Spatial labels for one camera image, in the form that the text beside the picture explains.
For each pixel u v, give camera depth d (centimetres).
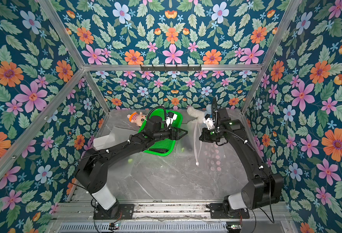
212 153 93
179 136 74
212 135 65
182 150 95
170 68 93
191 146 96
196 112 107
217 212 73
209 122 73
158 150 91
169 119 75
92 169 47
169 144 98
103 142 96
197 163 71
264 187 40
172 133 72
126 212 74
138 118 107
